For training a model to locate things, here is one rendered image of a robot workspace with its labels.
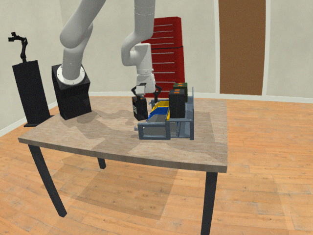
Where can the yellow open bin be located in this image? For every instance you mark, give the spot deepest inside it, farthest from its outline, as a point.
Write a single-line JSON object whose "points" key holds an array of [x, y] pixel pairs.
{"points": [[161, 104]]}

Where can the blue bin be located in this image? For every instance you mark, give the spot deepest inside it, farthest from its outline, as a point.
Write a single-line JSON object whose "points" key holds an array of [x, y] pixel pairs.
{"points": [[158, 111]]}

